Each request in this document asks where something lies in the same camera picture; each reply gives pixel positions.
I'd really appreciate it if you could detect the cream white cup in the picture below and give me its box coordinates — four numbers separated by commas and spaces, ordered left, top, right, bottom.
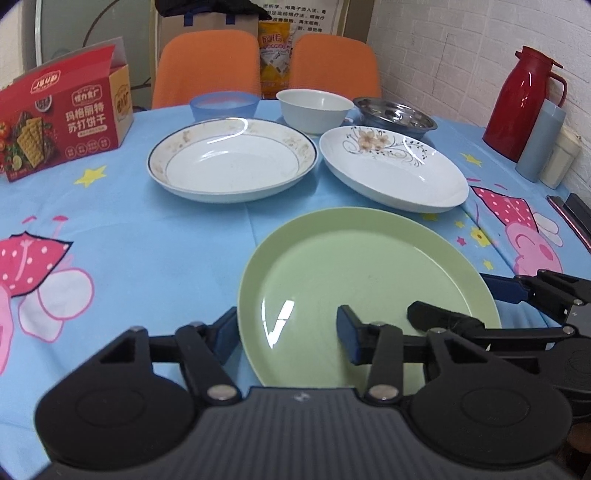
540, 126, 582, 189

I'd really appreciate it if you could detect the wall poster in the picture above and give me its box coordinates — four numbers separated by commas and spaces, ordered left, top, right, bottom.
253, 0, 349, 34

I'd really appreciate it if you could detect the left orange chair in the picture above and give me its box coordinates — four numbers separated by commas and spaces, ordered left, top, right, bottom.
151, 30, 262, 109

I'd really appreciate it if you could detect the black cloth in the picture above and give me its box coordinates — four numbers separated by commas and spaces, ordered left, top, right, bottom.
154, 0, 271, 21

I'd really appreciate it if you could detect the red cracker box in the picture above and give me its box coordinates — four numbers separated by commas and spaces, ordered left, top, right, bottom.
0, 37, 133, 182

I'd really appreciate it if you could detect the orange chair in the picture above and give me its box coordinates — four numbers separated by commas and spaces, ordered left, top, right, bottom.
288, 33, 382, 100
151, 30, 262, 109

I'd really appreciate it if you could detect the green plastic plate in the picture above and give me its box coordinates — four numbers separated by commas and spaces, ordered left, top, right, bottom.
238, 207, 501, 389

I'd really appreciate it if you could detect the white plate gold rim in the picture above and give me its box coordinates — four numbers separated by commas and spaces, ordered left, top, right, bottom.
146, 117, 318, 204

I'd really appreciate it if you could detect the black smartphone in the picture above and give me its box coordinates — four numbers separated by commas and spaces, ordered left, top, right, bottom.
546, 195, 591, 251

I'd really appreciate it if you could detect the blue cartoon tablecloth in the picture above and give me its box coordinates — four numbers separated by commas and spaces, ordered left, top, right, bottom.
1, 106, 590, 479

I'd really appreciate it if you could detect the yellow snack bag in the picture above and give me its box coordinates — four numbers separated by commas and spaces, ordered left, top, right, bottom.
257, 21, 294, 99

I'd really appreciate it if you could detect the blue plastic bowl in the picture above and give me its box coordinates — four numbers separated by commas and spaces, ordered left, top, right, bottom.
189, 91, 260, 122

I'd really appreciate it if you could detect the red thermos jug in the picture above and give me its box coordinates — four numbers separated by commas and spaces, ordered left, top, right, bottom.
483, 46, 568, 162

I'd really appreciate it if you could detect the black box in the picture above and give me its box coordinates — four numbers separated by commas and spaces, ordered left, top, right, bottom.
565, 193, 591, 231

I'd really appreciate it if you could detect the grey blue tumbler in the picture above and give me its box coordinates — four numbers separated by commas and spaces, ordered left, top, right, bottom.
516, 99, 566, 183

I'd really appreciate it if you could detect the white floral plate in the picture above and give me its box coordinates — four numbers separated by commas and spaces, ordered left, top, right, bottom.
318, 126, 469, 213

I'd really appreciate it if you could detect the stainless steel bowl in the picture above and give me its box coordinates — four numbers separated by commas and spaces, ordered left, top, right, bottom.
353, 97, 438, 140

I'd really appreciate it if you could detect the right orange chair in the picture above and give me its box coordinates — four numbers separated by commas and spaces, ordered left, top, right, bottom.
288, 33, 382, 100

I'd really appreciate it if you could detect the white ceramic bowl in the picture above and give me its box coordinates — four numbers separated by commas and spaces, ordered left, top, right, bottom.
276, 89, 353, 135

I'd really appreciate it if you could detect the brown paper bag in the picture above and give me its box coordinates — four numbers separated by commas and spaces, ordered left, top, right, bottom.
156, 12, 259, 47

